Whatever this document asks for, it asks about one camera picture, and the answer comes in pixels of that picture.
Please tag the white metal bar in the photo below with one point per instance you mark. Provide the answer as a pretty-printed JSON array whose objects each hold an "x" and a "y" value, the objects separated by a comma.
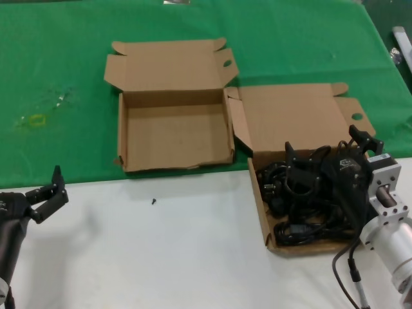
[{"x": 404, "y": 42}]

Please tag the cardboard box with torn rim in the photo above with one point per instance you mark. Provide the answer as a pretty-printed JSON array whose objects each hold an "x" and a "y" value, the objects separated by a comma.
[{"x": 174, "y": 135}]

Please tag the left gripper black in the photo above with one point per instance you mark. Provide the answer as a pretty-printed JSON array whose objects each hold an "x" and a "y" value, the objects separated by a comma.
[{"x": 13, "y": 207}]

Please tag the small dark metal parts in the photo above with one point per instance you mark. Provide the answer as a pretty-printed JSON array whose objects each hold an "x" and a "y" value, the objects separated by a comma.
[{"x": 396, "y": 58}]

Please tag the white table cloth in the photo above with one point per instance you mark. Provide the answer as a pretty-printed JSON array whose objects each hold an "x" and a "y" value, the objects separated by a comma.
[{"x": 161, "y": 257}]

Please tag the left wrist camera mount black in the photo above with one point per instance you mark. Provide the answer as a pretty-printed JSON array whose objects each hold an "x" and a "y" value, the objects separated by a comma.
[{"x": 9, "y": 248}]

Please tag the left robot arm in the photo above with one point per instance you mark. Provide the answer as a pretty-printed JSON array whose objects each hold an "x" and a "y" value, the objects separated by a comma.
[{"x": 3, "y": 286}]

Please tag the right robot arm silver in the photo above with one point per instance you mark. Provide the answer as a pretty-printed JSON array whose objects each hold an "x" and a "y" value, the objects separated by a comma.
[{"x": 392, "y": 238}]

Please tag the yellow tape outline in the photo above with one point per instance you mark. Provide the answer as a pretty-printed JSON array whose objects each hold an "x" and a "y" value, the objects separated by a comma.
[{"x": 38, "y": 124}]

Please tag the silver foil piece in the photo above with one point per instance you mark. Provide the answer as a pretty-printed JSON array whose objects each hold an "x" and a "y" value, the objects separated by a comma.
[{"x": 177, "y": 1}]

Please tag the open brown cardboard box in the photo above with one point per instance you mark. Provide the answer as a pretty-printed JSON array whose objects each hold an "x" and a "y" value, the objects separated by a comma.
[{"x": 289, "y": 116}]

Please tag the clear tape scrap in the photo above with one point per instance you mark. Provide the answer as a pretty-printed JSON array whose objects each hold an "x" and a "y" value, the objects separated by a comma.
[{"x": 59, "y": 103}]

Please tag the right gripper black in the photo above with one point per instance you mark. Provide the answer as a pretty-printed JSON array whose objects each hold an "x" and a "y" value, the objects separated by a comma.
[{"x": 349, "y": 172}]

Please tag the green table cloth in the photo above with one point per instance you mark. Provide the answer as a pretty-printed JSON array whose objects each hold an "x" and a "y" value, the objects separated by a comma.
[{"x": 64, "y": 48}]

